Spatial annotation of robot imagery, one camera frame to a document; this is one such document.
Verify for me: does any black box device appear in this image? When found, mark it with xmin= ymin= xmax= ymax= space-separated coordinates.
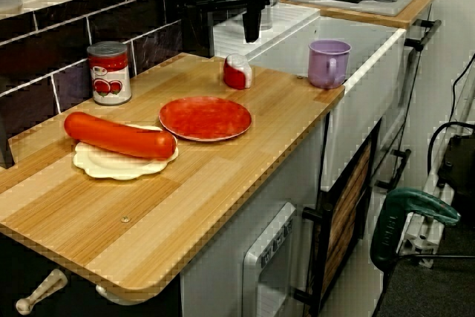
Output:
xmin=437 ymin=133 xmax=475 ymax=203

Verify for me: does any white toy kitchen cabinet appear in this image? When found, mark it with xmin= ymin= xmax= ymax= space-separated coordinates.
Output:
xmin=180 ymin=1 xmax=435 ymax=317

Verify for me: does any red white cheese wedge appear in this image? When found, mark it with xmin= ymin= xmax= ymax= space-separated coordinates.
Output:
xmin=223 ymin=53 xmax=254 ymax=90

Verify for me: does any wide dark grey upright panel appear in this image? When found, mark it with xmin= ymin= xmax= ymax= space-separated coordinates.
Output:
xmin=181 ymin=0 xmax=215 ymax=59

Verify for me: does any cream cabinet knob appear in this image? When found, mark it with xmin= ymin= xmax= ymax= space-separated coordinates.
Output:
xmin=14 ymin=268 xmax=68 ymax=314

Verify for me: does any thick black cable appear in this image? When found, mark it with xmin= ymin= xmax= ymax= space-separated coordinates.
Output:
xmin=425 ymin=120 xmax=475 ymax=184

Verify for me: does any narrow dark grey upright panel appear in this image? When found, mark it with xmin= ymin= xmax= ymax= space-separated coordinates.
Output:
xmin=0 ymin=75 xmax=16 ymax=169

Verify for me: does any tomato soup can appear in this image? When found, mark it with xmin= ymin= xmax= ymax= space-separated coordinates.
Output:
xmin=86 ymin=41 xmax=133 ymax=106

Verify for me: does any grey dispenser panel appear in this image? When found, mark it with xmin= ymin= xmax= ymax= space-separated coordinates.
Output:
xmin=243 ymin=201 xmax=298 ymax=317

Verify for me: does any black grey oven handle bar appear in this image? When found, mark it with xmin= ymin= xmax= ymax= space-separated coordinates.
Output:
xmin=374 ymin=19 xmax=442 ymax=192

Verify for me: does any aluminium extrusion frame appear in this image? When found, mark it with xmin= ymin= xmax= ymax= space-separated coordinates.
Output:
xmin=395 ymin=71 xmax=475 ymax=269

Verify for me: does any wood print oven door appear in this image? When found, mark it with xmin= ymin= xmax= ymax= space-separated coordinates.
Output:
xmin=295 ymin=118 xmax=383 ymax=314

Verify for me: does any red round plate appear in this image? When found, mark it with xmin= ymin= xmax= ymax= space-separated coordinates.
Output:
xmin=158 ymin=96 xmax=252 ymax=143

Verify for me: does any purple plastic cup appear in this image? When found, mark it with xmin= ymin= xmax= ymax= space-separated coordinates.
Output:
xmin=307 ymin=39 xmax=352 ymax=91

